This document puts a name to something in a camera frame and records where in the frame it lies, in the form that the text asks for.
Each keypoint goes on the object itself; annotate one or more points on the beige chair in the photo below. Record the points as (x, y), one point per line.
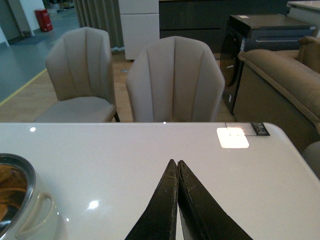
(175, 79)
(80, 68)

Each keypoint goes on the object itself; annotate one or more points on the red box cabinet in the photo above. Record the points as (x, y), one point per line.
(43, 20)

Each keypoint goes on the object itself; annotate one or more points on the dark kitchen counter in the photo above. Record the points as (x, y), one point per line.
(206, 20)

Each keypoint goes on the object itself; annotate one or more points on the white electric cooking pot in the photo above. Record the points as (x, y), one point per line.
(28, 208)

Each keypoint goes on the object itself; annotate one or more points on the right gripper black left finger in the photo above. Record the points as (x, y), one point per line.
(159, 219)

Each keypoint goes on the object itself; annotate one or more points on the table label sticker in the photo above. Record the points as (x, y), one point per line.
(247, 129)

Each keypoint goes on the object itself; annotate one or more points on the white cabinet column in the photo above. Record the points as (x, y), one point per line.
(140, 24)

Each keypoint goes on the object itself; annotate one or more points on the beige chair right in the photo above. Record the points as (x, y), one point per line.
(175, 79)

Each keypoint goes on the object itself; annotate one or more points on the beige chair left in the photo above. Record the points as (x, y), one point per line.
(80, 68)

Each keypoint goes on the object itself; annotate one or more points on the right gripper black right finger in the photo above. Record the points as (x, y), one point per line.
(202, 218)

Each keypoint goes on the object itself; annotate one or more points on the brown sofa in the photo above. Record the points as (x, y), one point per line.
(283, 88)

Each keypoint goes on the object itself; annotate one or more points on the grey curtain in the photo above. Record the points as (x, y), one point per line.
(103, 15)

